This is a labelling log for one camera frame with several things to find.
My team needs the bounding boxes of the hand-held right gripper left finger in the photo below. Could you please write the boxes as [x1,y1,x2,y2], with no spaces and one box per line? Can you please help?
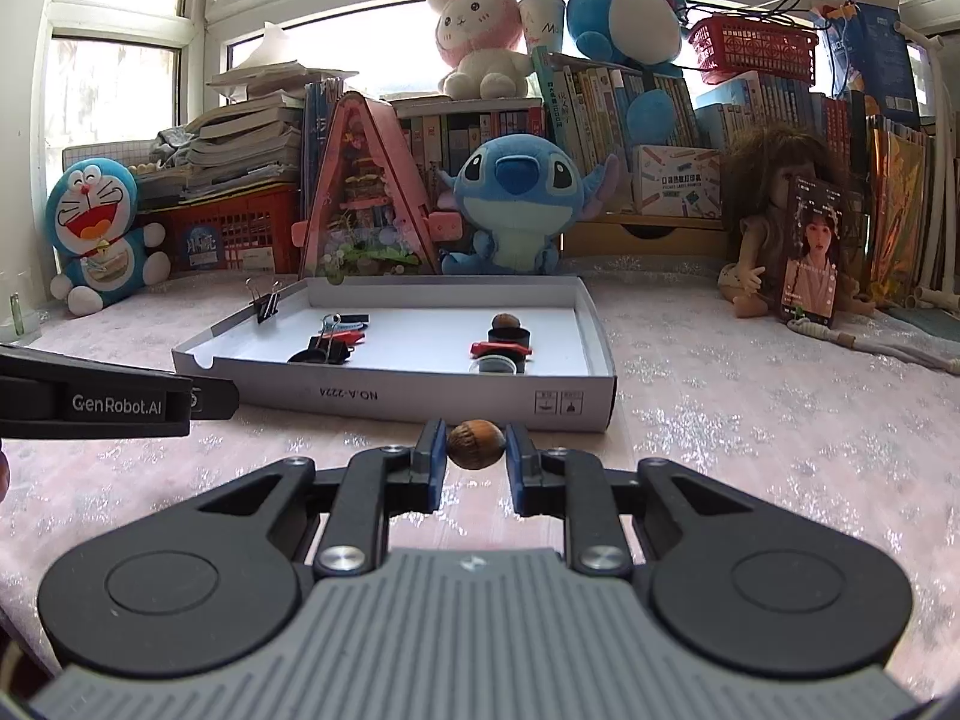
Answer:
[180,418,449,578]

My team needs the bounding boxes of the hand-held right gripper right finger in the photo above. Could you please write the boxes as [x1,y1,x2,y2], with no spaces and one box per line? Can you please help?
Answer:
[504,422,781,578]

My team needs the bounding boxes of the white cardboard box tray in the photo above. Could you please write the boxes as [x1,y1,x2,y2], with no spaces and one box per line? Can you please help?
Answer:
[171,275,618,434]

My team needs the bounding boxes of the large black binder clip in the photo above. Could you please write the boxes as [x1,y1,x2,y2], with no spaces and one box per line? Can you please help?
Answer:
[311,313,355,366]

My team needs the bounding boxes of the blue robot cat plush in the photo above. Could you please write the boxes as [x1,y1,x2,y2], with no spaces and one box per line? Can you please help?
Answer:
[45,156,173,314]

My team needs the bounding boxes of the small black binder clip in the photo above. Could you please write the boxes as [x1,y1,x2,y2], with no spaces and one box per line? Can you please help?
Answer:
[246,277,283,325]

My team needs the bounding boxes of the large red plastic basket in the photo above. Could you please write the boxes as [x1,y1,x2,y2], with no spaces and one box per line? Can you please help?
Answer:
[154,184,305,275]

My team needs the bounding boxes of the pink snowflake tablecloth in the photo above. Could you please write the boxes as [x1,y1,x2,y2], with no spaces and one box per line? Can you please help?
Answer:
[0,255,960,691]

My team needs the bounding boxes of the wooden drawer box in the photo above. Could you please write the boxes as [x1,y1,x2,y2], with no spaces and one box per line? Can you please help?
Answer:
[561,211,740,260]

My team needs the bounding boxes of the blue alien plush toy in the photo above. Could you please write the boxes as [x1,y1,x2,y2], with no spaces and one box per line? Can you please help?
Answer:
[437,133,620,276]

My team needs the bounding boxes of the pink triangular house model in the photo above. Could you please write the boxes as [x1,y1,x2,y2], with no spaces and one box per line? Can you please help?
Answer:
[291,91,462,284]

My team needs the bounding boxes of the stack of books and papers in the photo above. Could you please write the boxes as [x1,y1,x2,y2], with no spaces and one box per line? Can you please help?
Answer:
[135,60,361,203]

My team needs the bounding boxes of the white label printer box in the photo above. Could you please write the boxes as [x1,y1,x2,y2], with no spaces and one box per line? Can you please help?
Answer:
[632,144,725,220]

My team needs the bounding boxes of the smartphone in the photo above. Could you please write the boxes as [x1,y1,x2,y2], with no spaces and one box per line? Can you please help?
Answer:
[778,176,847,327]

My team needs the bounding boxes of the brown-haired doll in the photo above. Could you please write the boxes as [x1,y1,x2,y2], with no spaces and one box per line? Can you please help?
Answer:
[716,126,878,320]

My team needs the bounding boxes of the row of books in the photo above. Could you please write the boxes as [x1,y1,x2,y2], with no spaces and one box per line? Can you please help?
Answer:
[304,64,878,241]

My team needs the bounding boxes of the pink bunny plush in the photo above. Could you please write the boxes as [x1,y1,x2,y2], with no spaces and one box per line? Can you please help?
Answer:
[427,0,533,100]

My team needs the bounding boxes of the white pink printed tube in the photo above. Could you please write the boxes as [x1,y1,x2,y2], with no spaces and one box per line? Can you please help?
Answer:
[519,0,567,98]

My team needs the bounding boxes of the glossy orange packets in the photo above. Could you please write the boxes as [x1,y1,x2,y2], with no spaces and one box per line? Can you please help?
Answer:
[866,116,935,308]

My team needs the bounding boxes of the blue white-bellied plush toy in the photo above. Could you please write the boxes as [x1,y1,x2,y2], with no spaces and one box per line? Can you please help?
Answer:
[559,0,687,147]

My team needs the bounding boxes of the small red plastic basket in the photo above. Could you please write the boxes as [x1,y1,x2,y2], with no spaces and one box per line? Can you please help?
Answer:
[688,15,820,85]

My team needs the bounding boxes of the white pipe rack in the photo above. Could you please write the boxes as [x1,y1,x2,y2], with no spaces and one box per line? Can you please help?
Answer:
[896,15,960,308]

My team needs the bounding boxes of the blue carton box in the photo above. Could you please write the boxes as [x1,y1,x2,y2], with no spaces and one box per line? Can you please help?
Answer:
[810,0,923,121]

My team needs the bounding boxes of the black cable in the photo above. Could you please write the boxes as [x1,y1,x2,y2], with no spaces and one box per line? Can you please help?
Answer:
[675,0,811,27]

